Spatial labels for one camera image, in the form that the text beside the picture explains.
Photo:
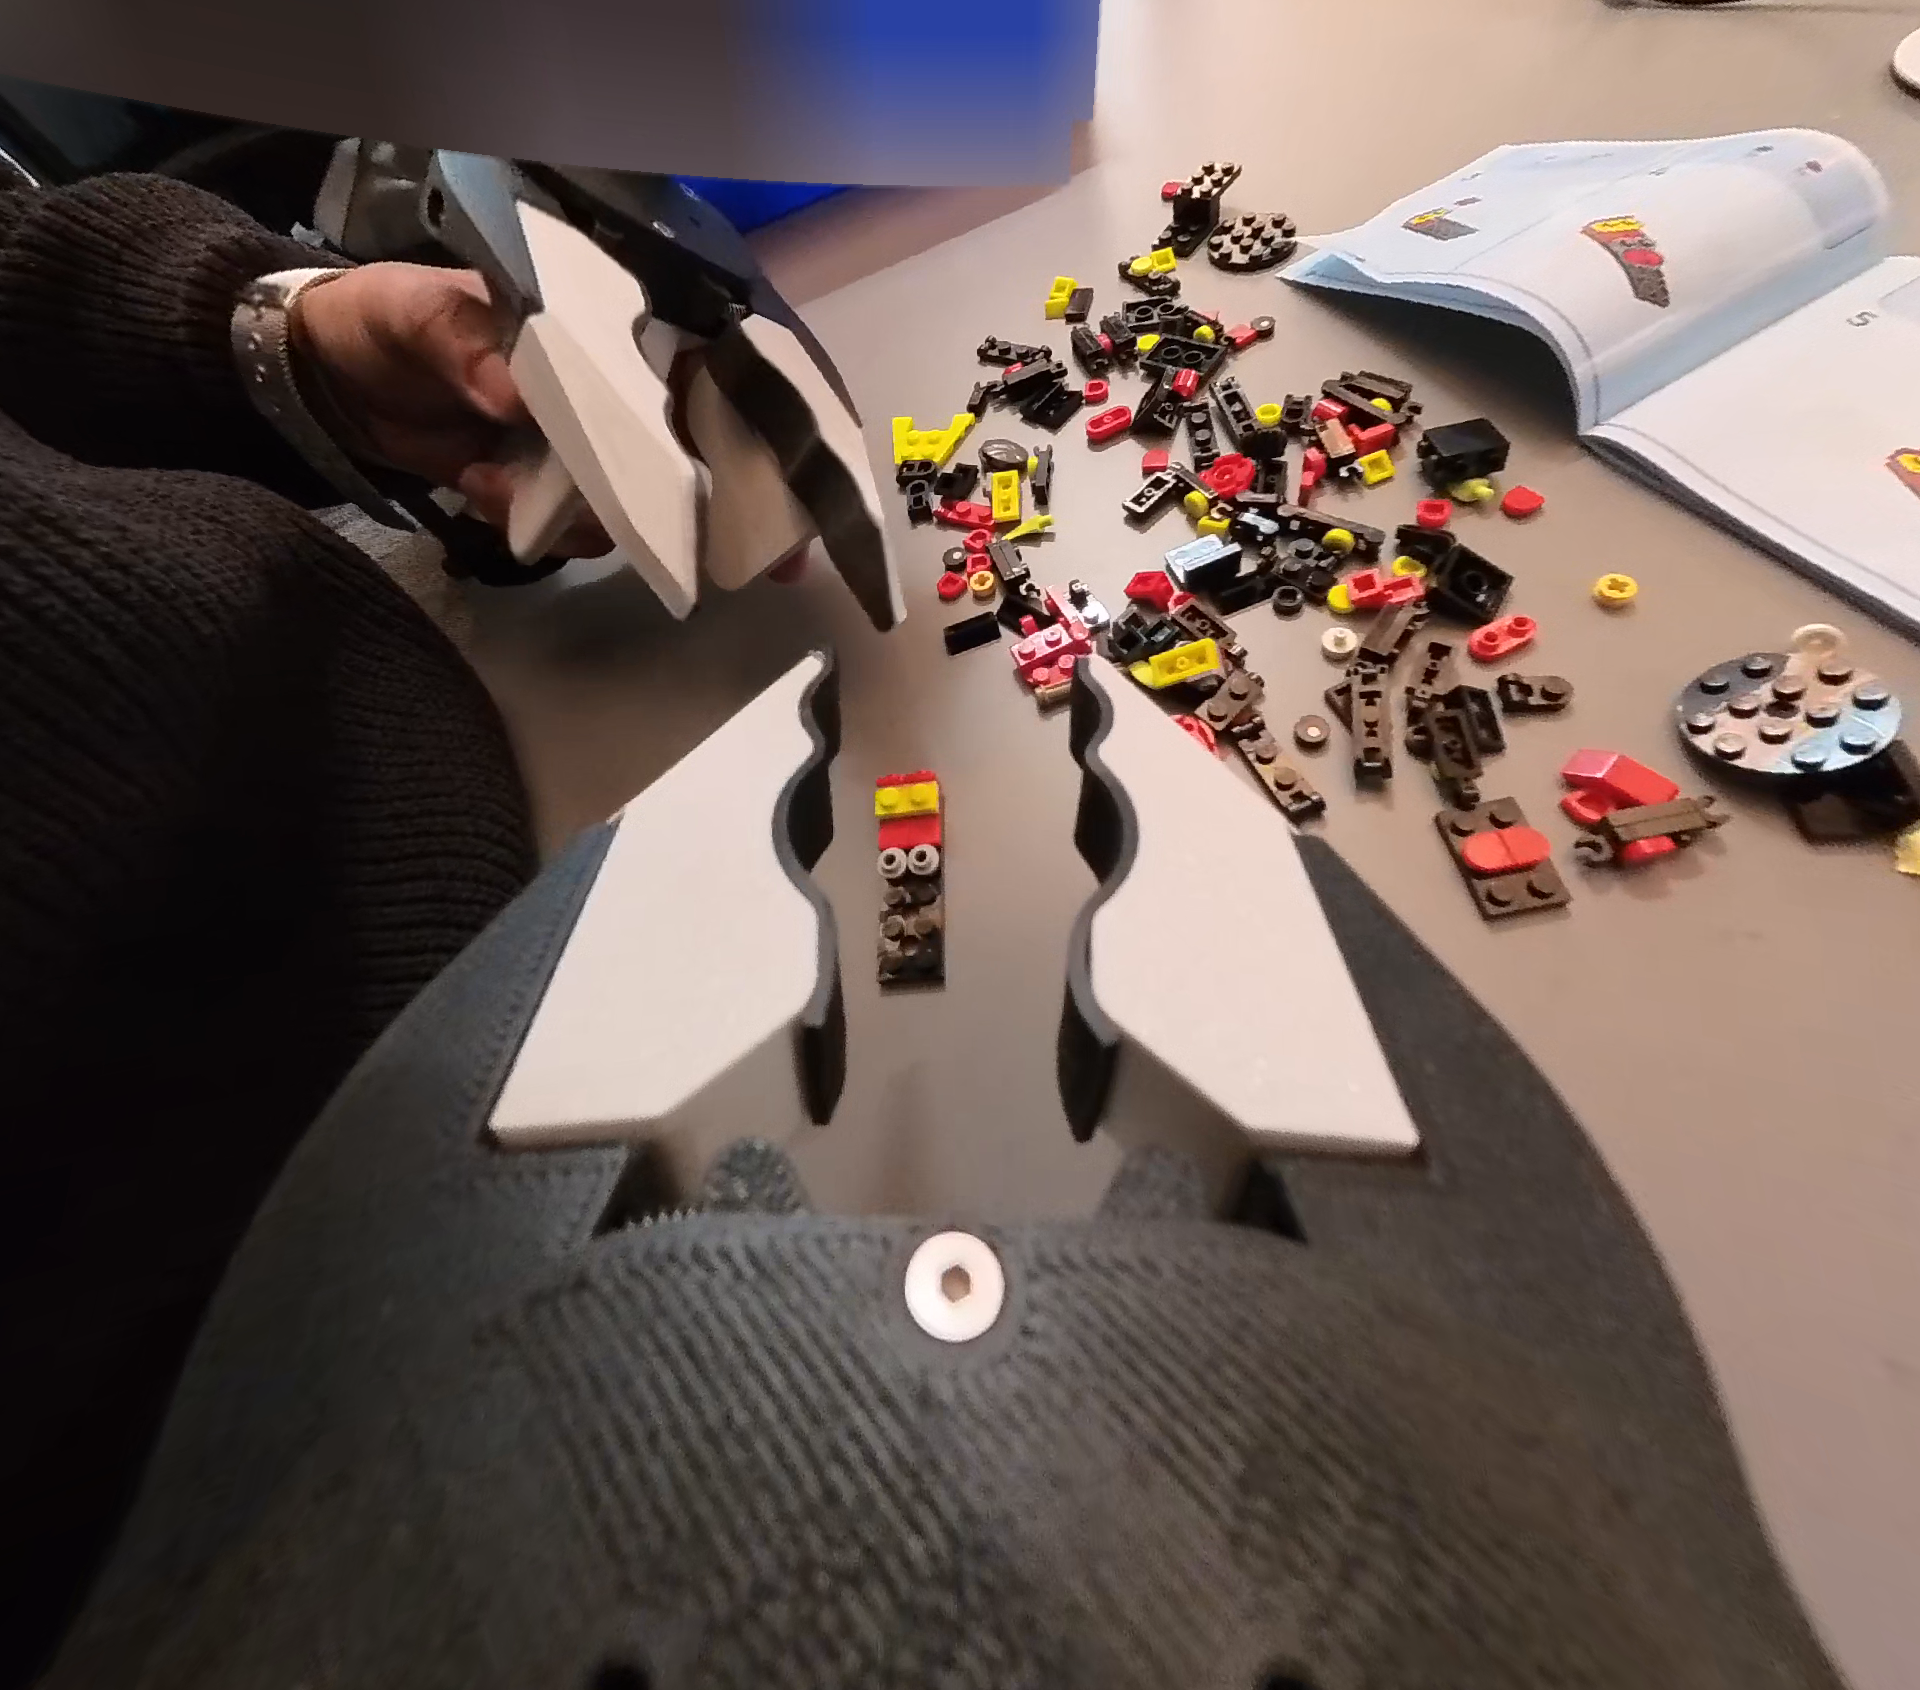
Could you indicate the person's left hand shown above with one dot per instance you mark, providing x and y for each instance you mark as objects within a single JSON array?
[{"x": 398, "y": 371}]

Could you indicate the small black round lego plate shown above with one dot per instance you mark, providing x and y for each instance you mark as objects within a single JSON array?
[{"x": 1253, "y": 242}]

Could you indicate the white round object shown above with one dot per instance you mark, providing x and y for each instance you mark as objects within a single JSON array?
[{"x": 1910, "y": 59}]

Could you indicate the yellow notched lego wedge plate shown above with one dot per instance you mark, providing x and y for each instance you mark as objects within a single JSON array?
[{"x": 919, "y": 441}]

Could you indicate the lego instruction booklet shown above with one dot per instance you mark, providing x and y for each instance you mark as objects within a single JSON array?
[{"x": 1694, "y": 341}]

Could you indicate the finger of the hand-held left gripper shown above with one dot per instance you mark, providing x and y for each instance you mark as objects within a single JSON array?
[
  {"x": 751, "y": 491},
  {"x": 601, "y": 414}
]

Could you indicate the pile of loose lego pieces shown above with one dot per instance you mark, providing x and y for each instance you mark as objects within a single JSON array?
[{"x": 1462, "y": 588}]

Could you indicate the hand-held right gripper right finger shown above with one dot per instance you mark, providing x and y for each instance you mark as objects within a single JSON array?
[{"x": 1245, "y": 1001}]

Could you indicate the person's left forearm black sleeve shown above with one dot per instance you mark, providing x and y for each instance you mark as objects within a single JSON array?
[{"x": 120, "y": 294}]

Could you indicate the blue plastic bin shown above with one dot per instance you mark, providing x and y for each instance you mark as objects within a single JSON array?
[{"x": 780, "y": 195}]

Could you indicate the large black round lego plate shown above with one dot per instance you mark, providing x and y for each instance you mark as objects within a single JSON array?
[{"x": 1770, "y": 709}]

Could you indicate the grey wristwatch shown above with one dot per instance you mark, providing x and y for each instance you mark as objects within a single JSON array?
[{"x": 262, "y": 348}]

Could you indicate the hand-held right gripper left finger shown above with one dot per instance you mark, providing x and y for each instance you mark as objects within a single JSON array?
[{"x": 674, "y": 971}]

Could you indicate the red yellow black lego assembly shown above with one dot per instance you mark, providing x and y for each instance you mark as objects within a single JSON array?
[{"x": 910, "y": 880}]

